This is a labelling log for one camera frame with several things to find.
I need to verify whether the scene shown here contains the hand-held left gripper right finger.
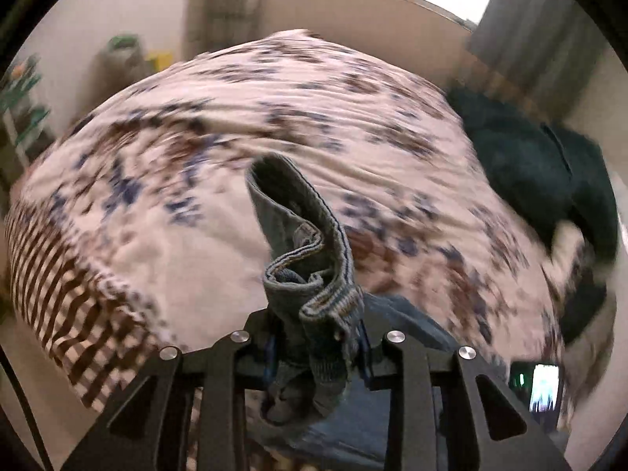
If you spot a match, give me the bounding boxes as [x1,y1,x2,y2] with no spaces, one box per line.
[359,299,573,471]

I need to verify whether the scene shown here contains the floral quilt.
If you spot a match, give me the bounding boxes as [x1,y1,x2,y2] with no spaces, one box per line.
[5,29,614,403]

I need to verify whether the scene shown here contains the white bin with green lid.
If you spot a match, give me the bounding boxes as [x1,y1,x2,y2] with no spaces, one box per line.
[100,34,146,85]

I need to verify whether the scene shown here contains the yellow box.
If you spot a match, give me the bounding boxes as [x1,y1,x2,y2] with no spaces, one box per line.
[144,51,174,72]

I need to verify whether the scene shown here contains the dark folded cloth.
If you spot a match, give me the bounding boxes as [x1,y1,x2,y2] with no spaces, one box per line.
[558,255,610,345]

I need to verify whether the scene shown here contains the white cloth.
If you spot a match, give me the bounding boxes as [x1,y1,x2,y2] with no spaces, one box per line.
[548,221,588,262]

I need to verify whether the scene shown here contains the blue denim pants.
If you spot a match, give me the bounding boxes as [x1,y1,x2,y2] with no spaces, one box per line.
[245,153,513,471]

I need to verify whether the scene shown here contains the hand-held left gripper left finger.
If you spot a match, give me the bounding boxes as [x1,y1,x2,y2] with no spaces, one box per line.
[61,310,276,471]

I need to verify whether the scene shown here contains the small dark teal pillow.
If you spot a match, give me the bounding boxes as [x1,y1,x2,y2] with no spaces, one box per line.
[540,122,620,267]

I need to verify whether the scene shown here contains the grey-blue striped curtain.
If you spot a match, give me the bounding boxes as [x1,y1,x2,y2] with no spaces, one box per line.
[205,0,267,56]
[465,0,610,124]

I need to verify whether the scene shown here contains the large dark teal pillow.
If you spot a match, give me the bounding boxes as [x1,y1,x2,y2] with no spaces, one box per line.
[444,86,576,252]

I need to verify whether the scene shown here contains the teal shelf rack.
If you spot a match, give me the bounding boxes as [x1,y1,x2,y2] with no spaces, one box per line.
[0,54,56,193]

